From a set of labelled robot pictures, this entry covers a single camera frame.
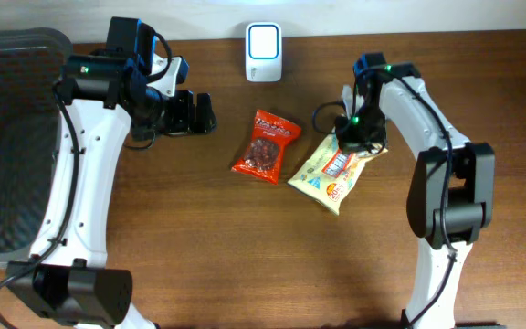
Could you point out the white barcode scanner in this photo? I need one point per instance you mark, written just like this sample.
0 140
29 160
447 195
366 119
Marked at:
263 52

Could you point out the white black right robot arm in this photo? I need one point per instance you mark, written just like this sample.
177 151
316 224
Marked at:
450 198

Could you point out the grey plastic mesh basket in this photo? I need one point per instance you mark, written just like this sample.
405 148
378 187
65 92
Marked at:
30 62

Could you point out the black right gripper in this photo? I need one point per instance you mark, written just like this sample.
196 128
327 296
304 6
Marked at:
363 138

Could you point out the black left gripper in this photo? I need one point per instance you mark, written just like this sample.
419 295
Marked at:
183 112

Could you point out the red orange snack bag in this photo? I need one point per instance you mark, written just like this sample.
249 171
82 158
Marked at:
269 139

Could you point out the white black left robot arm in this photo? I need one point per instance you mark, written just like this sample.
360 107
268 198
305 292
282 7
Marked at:
123 90

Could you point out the cream yellow snack bag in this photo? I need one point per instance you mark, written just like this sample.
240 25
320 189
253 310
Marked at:
329 175

